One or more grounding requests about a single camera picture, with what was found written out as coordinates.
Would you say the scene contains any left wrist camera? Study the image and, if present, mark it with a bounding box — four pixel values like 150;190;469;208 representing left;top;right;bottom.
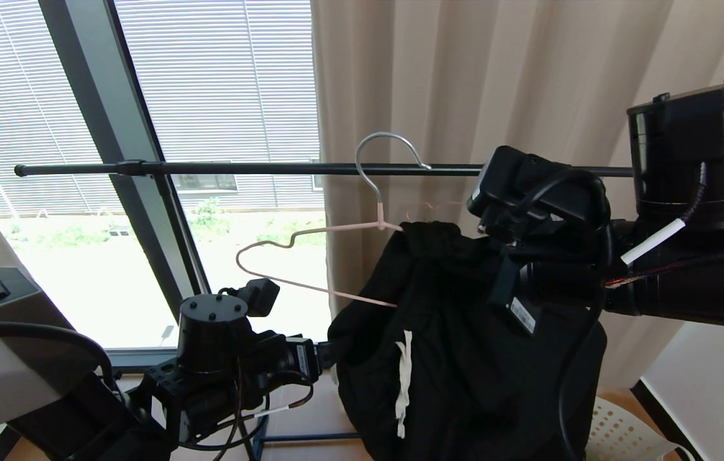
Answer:
220;279;281;319

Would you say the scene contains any pink clothes hanger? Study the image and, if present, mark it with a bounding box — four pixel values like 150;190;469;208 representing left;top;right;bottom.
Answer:
236;131;433;309
404;200;465;223

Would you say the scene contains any black clothes rack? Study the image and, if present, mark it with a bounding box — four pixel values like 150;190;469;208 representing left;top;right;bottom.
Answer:
14;160;635;461

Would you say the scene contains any white laundry basket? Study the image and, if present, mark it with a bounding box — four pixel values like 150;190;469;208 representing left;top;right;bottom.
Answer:
583;396;693;461

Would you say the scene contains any black garment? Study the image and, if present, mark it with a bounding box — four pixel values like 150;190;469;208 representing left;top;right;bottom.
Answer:
327;221;607;461

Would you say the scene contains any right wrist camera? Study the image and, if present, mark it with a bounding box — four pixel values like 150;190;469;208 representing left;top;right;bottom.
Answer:
466;145;613;245

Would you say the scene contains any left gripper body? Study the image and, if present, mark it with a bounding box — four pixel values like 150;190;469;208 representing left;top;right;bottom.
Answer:
179;333;325;423

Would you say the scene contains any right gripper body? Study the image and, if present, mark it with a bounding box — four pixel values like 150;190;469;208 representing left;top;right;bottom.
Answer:
489;221;724;337

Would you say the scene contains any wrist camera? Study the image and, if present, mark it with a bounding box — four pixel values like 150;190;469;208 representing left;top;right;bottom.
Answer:
466;145;613;245
220;279;281;319

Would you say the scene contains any window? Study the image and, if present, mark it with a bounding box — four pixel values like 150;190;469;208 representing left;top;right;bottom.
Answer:
0;0;334;372

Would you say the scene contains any beige curtain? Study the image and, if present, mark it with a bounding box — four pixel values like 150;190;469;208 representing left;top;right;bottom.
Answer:
311;0;724;391

